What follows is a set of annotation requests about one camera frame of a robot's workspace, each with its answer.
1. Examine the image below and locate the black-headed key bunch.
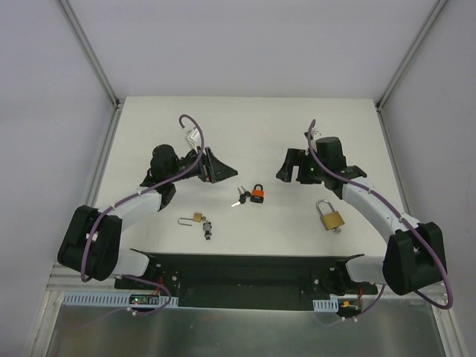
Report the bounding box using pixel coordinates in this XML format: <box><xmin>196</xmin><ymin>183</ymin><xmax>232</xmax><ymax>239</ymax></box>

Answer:
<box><xmin>231</xmin><ymin>186</ymin><xmax>251</xmax><ymax>208</ymax></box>

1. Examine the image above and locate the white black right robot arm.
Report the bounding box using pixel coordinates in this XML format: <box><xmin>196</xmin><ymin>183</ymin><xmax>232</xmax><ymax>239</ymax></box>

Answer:
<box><xmin>276</xmin><ymin>137</ymin><xmax>447</xmax><ymax>295</ymax></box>

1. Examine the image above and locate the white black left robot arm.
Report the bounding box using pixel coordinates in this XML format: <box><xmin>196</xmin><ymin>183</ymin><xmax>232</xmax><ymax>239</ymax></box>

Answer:
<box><xmin>57</xmin><ymin>144</ymin><xmax>238</xmax><ymax>289</ymax></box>

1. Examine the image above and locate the small brass padlock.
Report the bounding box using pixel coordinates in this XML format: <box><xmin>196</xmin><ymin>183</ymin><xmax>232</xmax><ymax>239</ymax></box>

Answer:
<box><xmin>177</xmin><ymin>213</ymin><xmax>205</xmax><ymax>226</ymax></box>

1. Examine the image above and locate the large brass padlock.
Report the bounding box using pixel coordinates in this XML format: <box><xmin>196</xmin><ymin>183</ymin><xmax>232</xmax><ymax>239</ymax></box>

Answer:
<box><xmin>315</xmin><ymin>199</ymin><xmax>345</xmax><ymax>234</ymax></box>

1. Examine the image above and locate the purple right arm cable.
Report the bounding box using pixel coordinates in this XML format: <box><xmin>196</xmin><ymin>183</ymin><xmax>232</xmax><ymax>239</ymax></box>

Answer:
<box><xmin>305</xmin><ymin>118</ymin><xmax>455</xmax><ymax>310</ymax></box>

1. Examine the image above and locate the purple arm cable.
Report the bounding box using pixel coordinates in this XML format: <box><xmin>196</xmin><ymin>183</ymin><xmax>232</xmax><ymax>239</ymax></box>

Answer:
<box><xmin>80</xmin><ymin>113</ymin><xmax>208</xmax><ymax>283</ymax></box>
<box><xmin>305</xmin><ymin>118</ymin><xmax>455</xmax><ymax>310</ymax></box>

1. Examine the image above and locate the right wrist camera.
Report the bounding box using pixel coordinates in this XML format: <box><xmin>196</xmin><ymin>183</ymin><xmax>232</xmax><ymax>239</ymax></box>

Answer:
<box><xmin>303</xmin><ymin>127</ymin><xmax>322</xmax><ymax>140</ymax></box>

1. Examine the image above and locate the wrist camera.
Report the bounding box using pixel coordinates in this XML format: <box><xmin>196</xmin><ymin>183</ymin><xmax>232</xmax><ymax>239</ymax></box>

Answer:
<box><xmin>185</xmin><ymin>126</ymin><xmax>202</xmax><ymax>150</ymax></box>
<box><xmin>303</xmin><ymin>127</ymin><xmax>322</xmax><ymax>140</ymax></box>

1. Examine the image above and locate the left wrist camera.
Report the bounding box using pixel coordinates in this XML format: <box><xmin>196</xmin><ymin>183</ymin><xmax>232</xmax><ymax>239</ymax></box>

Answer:
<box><xmin>185</xmin><ymin>126</ymin><xmax>202</xmax><ymax>150</ymax></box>

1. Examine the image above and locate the panda keychain charm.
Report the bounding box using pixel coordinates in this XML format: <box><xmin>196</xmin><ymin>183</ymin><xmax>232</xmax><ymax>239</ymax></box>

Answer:
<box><xmin>202</xmin><ymin>219</ymin><xmax>213</xmax><ymax>240</ymax></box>

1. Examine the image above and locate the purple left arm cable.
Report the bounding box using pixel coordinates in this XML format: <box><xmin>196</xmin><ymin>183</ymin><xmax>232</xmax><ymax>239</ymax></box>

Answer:
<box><xmin>80</xmin><ymin>113</ymin><xmax>208</xmax><ymax>283</ymax></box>

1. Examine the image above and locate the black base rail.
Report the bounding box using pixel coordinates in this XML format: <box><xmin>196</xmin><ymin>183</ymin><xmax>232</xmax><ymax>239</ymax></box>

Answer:
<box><xmin>115</xmin><ymin>253</ymin><xmax>378</xmax><ymax>311</ymax></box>

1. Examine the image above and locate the right white cable duct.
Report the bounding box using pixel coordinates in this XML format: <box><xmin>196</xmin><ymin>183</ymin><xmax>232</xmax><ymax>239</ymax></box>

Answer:
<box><xmin>312</xmin><ymin>298</ymin><xmax>339</xmax><ymax>313</ymax></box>

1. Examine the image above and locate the white cable duct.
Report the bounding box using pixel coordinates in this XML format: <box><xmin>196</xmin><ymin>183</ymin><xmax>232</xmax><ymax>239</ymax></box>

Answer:
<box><xmin>62</xmin><ymin>292</ymin><xmax>179</xmax><ymax>309</ymax></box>
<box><xmin>312</xmin><ymin>298</ymin><xmax>339</xmax><ymax>313</ymax></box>

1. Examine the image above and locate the left aluminium frame post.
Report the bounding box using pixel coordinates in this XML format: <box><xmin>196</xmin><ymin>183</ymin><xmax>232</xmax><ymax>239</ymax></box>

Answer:
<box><xmin>56</xmin><ymin>0</ymin><xmax>120</xmax><ymax>109</ymax></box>

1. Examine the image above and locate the aluminium frame post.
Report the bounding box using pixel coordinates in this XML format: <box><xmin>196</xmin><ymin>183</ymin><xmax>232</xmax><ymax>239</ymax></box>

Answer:
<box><xmin>376</xmin><ymin>0</ymin><xmax>451</xmax><ymax>112</ymax></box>
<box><xmin>56</xmin><ymin>0</ymin><xmax>120</xmax><ymax>109</ymax></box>

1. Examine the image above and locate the left white cable duct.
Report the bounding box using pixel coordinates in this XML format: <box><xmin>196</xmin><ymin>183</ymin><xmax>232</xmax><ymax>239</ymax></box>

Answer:
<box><xmin>62</xmin><ymin>292</ymin><xmax>179</xmax><ymax>309</ymax></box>

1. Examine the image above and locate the right aluminium frame post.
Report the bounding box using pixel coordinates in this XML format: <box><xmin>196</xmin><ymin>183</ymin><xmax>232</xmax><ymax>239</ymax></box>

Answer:
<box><xmin>376</xmin><ymin>0</ymin><xmax>451</xmax><ymax>112</ymax></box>

